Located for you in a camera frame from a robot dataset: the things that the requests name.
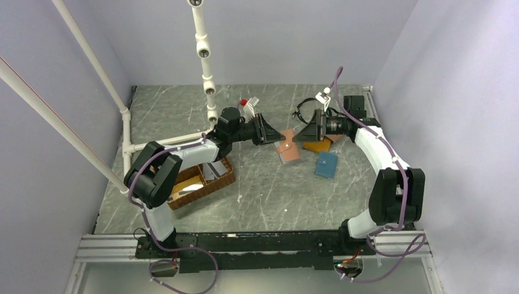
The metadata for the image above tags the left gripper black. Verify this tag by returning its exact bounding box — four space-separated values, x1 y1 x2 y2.
230 113 285 146

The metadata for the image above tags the white pvc pipe frame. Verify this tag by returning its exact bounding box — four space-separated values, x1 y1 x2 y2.
0 0 220 195

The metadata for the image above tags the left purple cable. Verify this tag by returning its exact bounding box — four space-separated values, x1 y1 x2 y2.
127 134 220 294

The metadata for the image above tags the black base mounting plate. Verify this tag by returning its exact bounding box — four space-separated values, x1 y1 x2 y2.
135 228 375 273

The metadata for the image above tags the aluminium rail frame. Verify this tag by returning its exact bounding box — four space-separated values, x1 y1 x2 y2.
75 230 443 293

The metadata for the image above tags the black cable loop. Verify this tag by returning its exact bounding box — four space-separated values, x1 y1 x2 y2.
293 98 325 125

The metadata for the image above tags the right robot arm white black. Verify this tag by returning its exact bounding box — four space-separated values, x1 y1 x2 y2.
293 96 425 254

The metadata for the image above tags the mustard yellow card holder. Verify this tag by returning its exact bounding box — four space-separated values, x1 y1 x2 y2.
302 138 332 153

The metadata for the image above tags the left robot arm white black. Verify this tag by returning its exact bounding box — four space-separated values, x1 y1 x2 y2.
124 107 286 257

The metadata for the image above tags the purple cable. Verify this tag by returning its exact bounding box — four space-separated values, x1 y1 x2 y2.
127 134 220 294
331 66 427 284

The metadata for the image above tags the grey card in basket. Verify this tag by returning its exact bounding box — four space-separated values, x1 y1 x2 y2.
202 161 228 181

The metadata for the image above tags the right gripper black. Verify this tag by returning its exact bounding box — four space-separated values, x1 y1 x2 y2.
292 109 348 143

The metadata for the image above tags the blue card holder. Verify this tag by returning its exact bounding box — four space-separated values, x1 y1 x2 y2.
314 151 338 179

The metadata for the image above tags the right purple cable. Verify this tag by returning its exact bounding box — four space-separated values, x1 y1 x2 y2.
331 66 427 284

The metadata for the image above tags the brown wicker basket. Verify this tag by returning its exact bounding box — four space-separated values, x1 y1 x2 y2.
167 157 236 210

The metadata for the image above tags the gold card in basket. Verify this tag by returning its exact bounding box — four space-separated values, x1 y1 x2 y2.
169 181 204 201

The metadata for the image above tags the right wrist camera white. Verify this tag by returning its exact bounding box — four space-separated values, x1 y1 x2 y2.
315 87 331 109

